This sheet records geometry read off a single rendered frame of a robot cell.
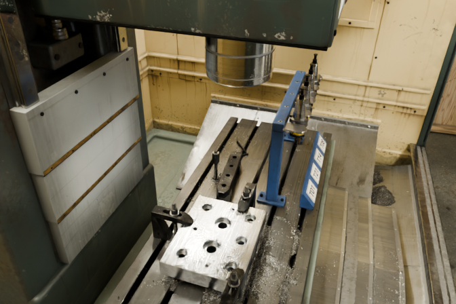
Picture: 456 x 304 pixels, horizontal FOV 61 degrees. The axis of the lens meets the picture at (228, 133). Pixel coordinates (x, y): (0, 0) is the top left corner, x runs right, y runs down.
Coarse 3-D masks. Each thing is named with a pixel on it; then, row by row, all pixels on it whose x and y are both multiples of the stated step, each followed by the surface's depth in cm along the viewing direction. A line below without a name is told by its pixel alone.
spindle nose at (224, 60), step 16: (208, 48) 84; (224, 48) 81; (240, 48) 80; (256, 48) 81; (272, 48) 84; (208, 64) 86; (224, 64) 83; (240, 64) 82; (256, 64) 83; (272, 64) 87; (224, 80) 85; (240, 80) 84; (256, 80) 85
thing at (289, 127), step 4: (288, 124) 124; (292, 124) 124; (296, 124) 124; (284, 128) 121; (288, 128) 121; (292, 128) 122; (296, 128) 122; (300, 128) 122; (304, 128) 122; (292, 132) 120; (296, 132) 120; (300, 132) 120; (304, 132) 120
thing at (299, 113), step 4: (300, 100) 122; (304, 100) 122; (296, 104) 123; (300, 104) 122; (304, 104) 123; (296, 108) 124; (300, 108) 123; (304, 108) 123; (296, 112) 124; (300, 112) 123; (304, 112) 124; (292, 116) 126; (296, 116) 124; (300, 116) 124; (304, 116) 124
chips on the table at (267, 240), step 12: (300, 228) 130; (264, 240) 124; (276, 264) 115; (288, 264) 117; (252, 276) 112; (264, 276) 111; (276, 276) 111; (288, 276) 112; (252, 288) 108; (276, 288) 108
